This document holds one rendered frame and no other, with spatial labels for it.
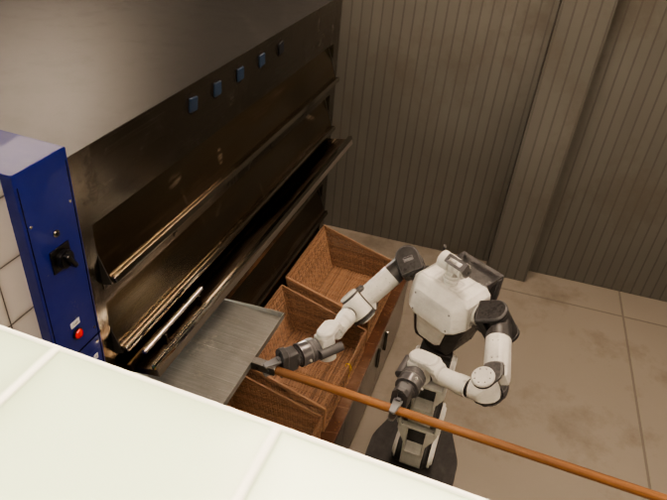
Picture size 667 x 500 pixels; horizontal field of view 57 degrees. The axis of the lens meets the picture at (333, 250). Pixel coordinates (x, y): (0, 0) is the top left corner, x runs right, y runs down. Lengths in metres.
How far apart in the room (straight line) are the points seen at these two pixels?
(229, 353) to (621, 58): 3.12
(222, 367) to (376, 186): 2.90
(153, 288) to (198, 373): 0.36
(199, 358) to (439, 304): 0.88
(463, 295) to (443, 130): 2.41
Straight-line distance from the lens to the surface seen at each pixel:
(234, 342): 2.29
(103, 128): 1.67
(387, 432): 3.38
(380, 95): 4.53
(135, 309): 1.96
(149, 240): 1.87
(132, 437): 0.24
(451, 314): 2.27
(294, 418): 2.73
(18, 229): 1.46
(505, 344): 2.18
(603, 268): 5.05
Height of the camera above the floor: 2.79
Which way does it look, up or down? 35 degrees down
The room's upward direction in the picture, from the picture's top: 6 degrees clockwise
